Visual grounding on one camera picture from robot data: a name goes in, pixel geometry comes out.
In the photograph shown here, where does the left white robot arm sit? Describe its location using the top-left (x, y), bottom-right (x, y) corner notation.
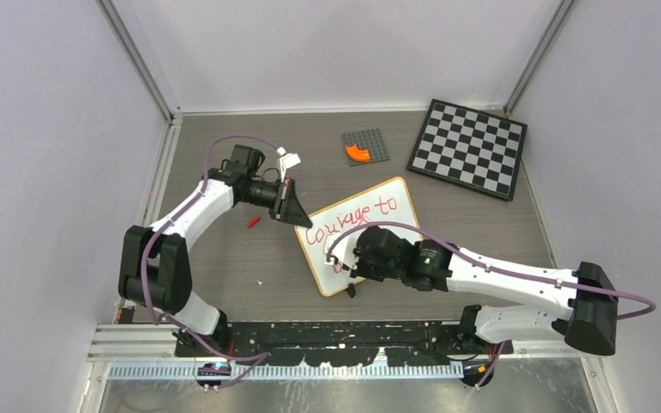
top-left (118, 145), bottom-right (312, 356)

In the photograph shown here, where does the orange curved block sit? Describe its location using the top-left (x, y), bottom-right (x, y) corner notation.
top-left (345, 145), bottom-right (372, 163)

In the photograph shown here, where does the black white chessboard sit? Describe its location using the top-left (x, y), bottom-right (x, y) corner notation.
top-left (406, 99), bottom-right (528, 201)

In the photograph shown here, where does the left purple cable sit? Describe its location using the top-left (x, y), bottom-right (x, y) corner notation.
top-left (139, 134), bottom-right (284, 390)

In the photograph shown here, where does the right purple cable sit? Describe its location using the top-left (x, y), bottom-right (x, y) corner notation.
top-left (324, 220), bottom-right (658, 390)

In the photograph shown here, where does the white slotted cable duct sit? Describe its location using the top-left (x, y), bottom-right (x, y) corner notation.
top-left (108, 361), bottom-right (464, 381)

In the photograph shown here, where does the red marker cap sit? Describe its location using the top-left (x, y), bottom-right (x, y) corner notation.
top-left (247, 215), bottom-right (262, 228)

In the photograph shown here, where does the yellow framed whiteboard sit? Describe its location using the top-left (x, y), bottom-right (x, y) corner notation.
top-left (295, 176), bottom-right (418, 297)

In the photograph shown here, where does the purple cable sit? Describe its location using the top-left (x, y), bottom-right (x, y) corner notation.
top-left (139, 134), bottom-right (284, 390)
top-left (324, 220), bottom-right (658, 390)

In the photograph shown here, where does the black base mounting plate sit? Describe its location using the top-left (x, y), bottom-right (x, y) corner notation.
top-left (204, 321), bottom-right (498, 367)

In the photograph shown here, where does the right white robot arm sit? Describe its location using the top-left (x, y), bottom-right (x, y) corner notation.
top-left (327, 226), bottom-right (619, 356)

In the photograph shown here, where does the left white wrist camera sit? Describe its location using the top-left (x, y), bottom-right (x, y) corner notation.
top-left (275, 147), bottom-right (301, 181)

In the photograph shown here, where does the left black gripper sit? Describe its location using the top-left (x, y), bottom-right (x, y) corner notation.
top-left (242, 177), bottom-right (312, 228)

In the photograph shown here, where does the grey lego baseplate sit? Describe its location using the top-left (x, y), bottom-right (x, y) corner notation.
top-left (341, 128), bottom-right (391, 167)

